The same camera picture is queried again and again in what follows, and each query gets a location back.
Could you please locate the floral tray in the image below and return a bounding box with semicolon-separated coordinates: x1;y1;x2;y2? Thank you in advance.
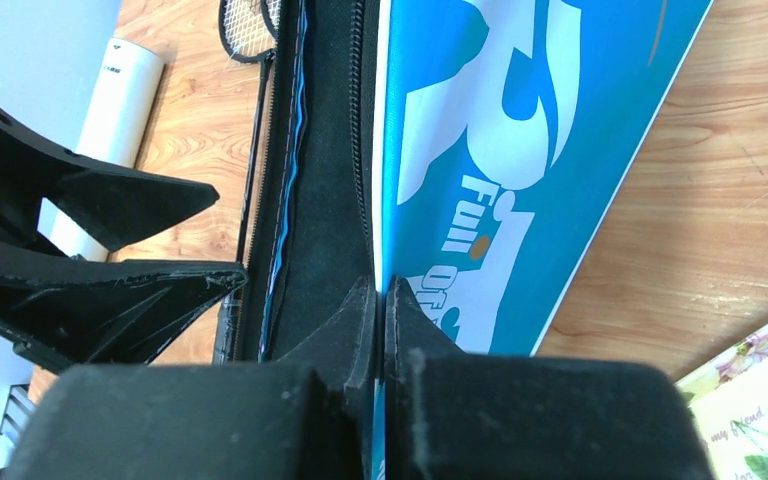
675;324;768;479

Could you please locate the blue racket cover bag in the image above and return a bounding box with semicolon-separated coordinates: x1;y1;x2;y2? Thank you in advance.
228;0;717;366

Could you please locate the white shuttlecock tube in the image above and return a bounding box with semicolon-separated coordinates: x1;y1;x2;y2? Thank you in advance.
49;37;167;263

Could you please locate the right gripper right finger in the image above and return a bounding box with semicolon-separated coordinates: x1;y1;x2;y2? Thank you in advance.
384;277;712;479

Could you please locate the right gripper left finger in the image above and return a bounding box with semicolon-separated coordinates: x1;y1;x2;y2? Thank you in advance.
4;277;377;479

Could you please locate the left black badminton racket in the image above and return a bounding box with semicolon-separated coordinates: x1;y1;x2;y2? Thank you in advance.
216;0;283;266

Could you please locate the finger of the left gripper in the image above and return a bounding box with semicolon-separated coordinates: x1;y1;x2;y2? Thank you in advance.
0;108;219;253
0;242;247;373

